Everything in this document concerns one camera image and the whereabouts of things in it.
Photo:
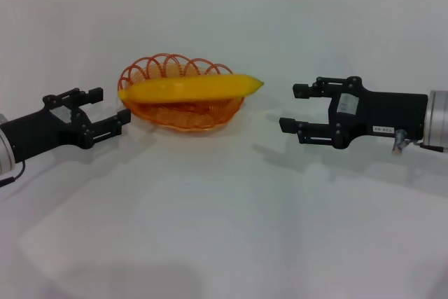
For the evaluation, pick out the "yellow banana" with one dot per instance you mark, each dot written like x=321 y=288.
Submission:
x=189 y=89

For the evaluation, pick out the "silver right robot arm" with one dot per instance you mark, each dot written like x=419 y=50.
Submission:
x=437 y=120

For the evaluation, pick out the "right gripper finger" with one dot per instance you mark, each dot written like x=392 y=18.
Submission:
x=302 y=90
x=315 y=134

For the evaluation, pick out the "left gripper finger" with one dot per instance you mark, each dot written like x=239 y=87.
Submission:
x=95 y=94
x=122 y=118

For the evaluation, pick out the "right gripper silver connector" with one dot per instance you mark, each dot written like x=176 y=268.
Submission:
x=399 y=141

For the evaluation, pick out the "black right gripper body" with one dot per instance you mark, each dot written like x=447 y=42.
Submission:
x=385 y=113

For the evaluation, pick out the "orange woven plastic basket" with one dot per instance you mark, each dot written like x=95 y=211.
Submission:
x=182 y=120

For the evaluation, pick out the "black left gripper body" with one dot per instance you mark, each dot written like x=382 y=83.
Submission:
x=38 y=131

